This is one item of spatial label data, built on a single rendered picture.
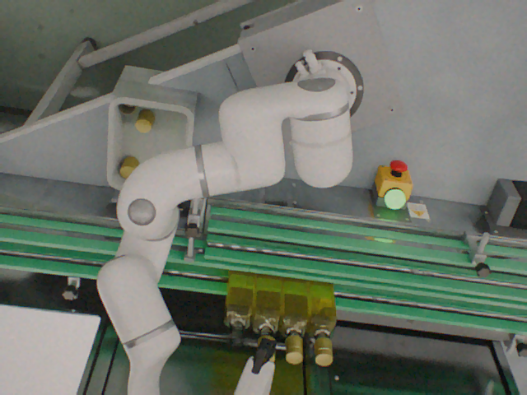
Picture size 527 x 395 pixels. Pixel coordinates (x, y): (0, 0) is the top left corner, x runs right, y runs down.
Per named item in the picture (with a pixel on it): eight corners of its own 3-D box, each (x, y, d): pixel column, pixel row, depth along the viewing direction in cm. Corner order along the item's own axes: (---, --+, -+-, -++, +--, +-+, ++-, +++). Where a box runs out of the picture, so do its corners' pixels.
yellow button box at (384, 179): (370, 188, 157) (375, 206, 151) (379, 161, 153) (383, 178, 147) (400, 192, 158) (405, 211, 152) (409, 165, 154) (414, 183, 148)
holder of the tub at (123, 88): (114, 187, 158) (108, 205, 152) (118, 79, 143) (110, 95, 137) (188, 197, 160) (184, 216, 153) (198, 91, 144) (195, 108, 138)
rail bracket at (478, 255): (457, 237, 150) (472, 276, 138) (468, 211, 145) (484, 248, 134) (475, 239, 150) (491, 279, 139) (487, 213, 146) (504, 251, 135)
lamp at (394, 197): (381, 202, 151) (383, 210, 148) (386, 186, 148) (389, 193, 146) (401, 205, 151) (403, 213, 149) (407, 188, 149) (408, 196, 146)
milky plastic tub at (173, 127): (114, 169, 155) (106, 188, 148) (117, 79, 143) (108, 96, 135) (189, 179, 156) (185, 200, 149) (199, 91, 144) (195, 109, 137)
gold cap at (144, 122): (138, 108, 145) (135, 117, 141) (155, 110, 145) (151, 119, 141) (137, 123, 146) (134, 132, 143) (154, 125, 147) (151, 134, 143)
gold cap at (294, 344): (283, 346, 135) (283, 363, 132) (286, 334, 133) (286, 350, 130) (300, 349, 136) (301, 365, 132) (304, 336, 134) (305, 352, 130)
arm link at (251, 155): (208, 179, 114) (191, 90, 106) (346, 156, 115) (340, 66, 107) (211, 207, 106) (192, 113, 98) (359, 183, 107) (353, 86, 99)
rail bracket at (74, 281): (75, 273, 157) (58, 313, 146) (75, 250, 153) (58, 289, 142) (92, 275, 157) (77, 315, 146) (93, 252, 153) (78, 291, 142)
